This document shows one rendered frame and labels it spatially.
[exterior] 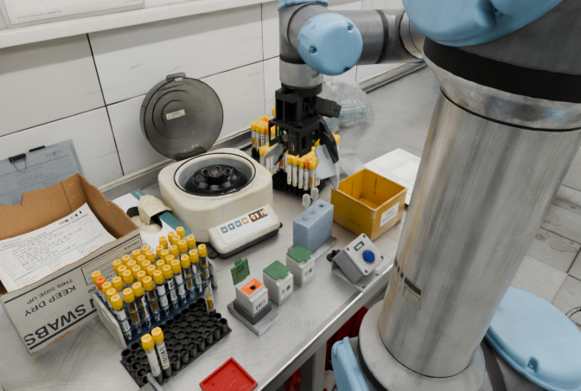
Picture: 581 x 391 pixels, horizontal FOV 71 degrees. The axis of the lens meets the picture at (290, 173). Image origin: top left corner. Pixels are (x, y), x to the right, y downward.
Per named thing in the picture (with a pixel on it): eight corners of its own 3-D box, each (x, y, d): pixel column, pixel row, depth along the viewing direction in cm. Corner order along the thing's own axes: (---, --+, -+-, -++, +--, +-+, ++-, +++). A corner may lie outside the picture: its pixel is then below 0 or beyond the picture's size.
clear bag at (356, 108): (337, 130, 147) (339, 93, 140) (314, 112, 160) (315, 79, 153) (382, 119, 155) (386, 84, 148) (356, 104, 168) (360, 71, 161)
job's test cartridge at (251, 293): (253, 323, 76) (252, 299, 73) (236, 309, 79) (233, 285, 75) (269, 310, 79) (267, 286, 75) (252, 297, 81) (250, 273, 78)
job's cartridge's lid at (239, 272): (231, 266, 73) (229, 265, 74) (235, 286, 75) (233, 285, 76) (247, 255, 76) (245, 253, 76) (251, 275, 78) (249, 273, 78)
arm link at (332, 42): (394, 16, 52) (360, 1, 61) (309, 18, 49) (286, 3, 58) (385, 77, 56) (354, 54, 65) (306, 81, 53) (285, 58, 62)
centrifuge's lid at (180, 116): (134, 83, 94) (124, 78, 100) (157, 180, 105) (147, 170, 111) (218, 66, 105) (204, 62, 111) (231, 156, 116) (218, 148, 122)
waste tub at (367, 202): (370, 245, 96) (374, 211, 91) (328, 219, 104) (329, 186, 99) (403, 221, 104) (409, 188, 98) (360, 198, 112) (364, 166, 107)
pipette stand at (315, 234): (312, 266, 90) (313, 230, 85) (287, 252, 94) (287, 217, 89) (336, 241, 97) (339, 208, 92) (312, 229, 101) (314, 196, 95)
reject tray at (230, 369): (225, 416, 63) (224, 413, 63) (199, 386, 67) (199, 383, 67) (258, 385, 67) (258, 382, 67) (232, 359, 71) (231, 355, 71)
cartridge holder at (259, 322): (259, 336, 75) (258, 323, 73) (226, 310, 80) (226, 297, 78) (279, 318, 79) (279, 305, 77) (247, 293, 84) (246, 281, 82)
